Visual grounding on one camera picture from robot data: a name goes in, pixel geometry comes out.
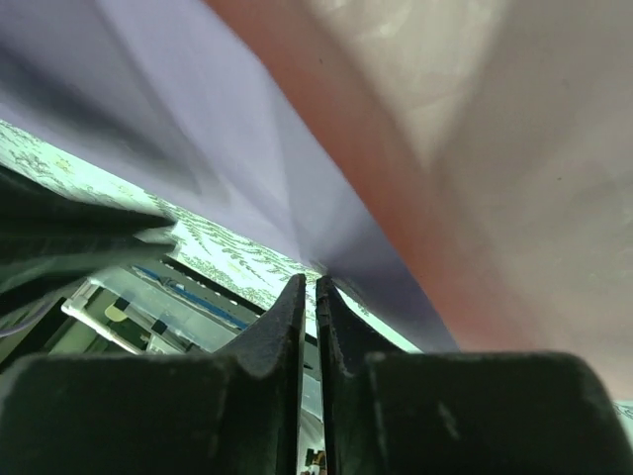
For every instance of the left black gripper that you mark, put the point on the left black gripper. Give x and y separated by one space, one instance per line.
49 241

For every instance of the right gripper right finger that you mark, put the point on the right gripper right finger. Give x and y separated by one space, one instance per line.
344 340

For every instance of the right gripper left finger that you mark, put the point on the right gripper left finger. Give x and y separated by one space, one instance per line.
260 393

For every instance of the floral patterned table mat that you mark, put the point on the floral patterned table mat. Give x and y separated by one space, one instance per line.
240 264

